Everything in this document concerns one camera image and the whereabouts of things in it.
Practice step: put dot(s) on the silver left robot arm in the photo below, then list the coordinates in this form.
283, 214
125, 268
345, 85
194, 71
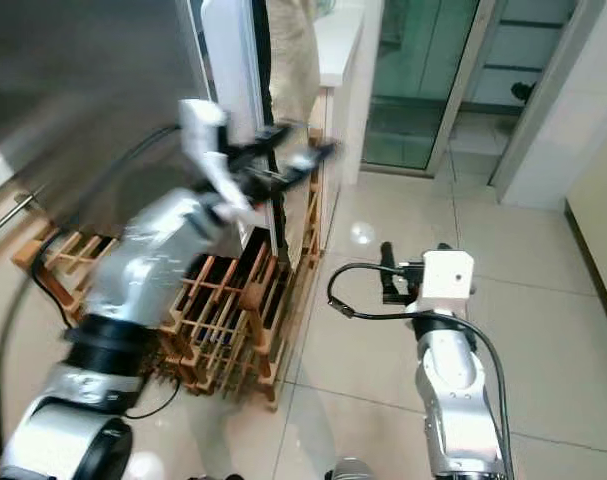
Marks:
153, 250

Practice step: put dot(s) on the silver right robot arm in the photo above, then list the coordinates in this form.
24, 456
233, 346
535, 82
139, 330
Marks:
453, 390

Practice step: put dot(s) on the steel grey mini fridge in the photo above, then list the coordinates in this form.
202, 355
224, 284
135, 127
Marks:
83, 80

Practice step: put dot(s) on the beige cloth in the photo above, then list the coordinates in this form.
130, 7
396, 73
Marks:
293, 55

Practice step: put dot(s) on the white ledge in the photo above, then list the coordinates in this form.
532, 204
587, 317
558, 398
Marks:
338, 50

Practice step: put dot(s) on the glass sliding door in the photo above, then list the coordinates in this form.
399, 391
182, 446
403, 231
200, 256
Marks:
423, 80

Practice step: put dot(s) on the wooden wine rack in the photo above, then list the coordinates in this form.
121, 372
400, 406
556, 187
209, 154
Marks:
223, 330

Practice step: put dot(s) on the black door latch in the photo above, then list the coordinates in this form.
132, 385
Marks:
525, 91

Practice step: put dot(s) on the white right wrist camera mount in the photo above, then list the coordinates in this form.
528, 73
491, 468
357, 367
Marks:
447, 278

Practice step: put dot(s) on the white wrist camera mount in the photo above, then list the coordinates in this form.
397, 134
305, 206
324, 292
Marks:
205, 135
447, 278

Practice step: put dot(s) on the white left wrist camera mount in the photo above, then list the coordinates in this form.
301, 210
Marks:
205, 135

